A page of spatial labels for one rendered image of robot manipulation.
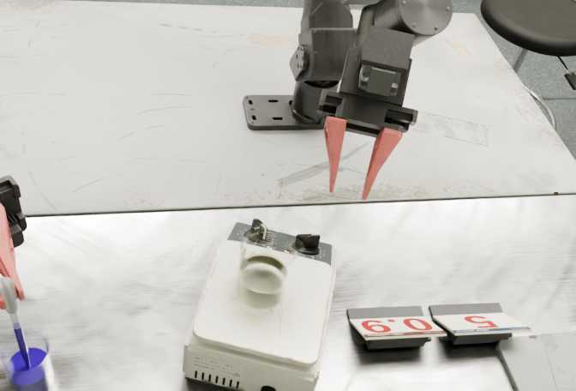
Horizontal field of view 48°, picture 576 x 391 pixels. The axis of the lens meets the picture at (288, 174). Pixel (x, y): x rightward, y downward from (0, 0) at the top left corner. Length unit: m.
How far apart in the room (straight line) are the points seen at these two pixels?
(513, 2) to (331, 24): 1.23
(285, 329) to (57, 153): 0.42
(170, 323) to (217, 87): 0.42
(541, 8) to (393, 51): 1.49
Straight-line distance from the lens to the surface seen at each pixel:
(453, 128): 1.04
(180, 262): 0.77
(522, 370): 0.78
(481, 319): 0.79
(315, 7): 0.87
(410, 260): 0.83
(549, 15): 2.06
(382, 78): 0.61
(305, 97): 0.93
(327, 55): 0.86
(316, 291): 0.66
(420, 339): 0.74
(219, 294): 0.64
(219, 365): 0.64
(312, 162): 0.90
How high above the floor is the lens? 1.52
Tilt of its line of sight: 44 degrees down
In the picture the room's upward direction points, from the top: 12 degrees clockwise
